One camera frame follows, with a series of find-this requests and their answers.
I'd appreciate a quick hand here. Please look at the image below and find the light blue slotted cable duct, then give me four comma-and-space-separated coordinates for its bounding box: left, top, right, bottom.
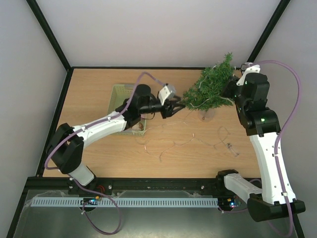
30, 197, 218, 208

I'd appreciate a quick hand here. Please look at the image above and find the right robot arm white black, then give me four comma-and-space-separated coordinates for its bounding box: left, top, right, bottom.
216, 72, 306, 222

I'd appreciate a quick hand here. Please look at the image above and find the pink hat gnome ornament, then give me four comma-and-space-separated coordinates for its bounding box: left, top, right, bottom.
131, 120, 146, 131

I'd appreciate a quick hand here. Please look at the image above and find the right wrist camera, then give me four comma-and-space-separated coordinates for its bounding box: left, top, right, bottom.
236, 62, 261, 86

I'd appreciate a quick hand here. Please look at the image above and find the black aluminium frame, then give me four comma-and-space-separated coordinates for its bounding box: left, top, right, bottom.
6, 0, 305, 238

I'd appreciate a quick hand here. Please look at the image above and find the light green plastic basket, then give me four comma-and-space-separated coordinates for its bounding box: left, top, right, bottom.
107, 84, 146, 136

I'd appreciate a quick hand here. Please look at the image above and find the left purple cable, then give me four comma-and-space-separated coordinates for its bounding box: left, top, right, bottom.
44, 71, 169, 235

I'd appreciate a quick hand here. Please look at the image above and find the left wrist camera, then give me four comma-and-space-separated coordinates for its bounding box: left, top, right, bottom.
158, 84, 176, 106

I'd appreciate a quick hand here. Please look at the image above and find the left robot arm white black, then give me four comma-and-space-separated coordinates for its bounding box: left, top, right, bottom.
47, 84, 185, 186

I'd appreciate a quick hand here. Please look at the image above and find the small green christmas tree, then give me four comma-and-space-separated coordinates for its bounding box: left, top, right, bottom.
182, 53, 235, 111

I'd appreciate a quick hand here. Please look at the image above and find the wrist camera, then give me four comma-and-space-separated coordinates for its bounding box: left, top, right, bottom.
236, 62, 261, 86
158, 84, 176, 106

